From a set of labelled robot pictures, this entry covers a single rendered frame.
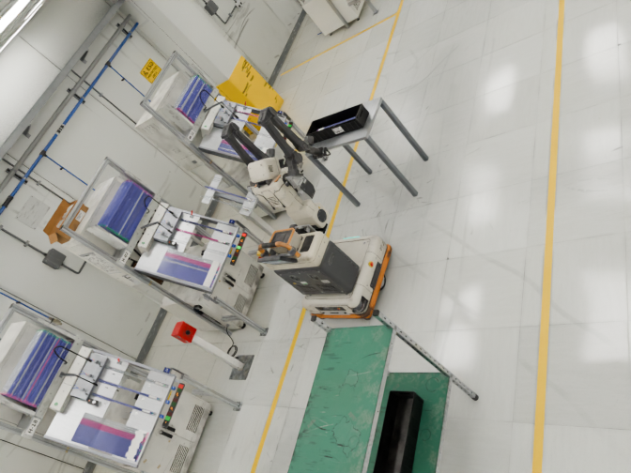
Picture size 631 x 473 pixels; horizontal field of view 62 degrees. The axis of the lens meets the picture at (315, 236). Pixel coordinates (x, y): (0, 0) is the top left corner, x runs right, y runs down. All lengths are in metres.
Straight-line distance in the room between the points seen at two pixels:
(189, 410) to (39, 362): 1.28
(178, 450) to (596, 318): 3.34
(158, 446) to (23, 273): 2.34
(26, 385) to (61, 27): 4.19
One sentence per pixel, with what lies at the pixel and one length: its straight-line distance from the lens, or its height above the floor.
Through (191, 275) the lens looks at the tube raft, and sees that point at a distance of 4.71.
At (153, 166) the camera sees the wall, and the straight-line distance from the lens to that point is 6.94.
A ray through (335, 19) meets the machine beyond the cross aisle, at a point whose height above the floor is 0.20.
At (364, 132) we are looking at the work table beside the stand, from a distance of 4.33.
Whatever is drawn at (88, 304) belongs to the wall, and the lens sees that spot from 6.24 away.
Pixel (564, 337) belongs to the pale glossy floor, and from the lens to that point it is 3.45.
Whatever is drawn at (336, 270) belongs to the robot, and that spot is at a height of 0.53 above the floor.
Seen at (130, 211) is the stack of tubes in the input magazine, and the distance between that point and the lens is 4.86.
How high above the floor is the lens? 2.93
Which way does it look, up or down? 34 degrees down
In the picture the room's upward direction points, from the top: 48 degrees counter-clockwise
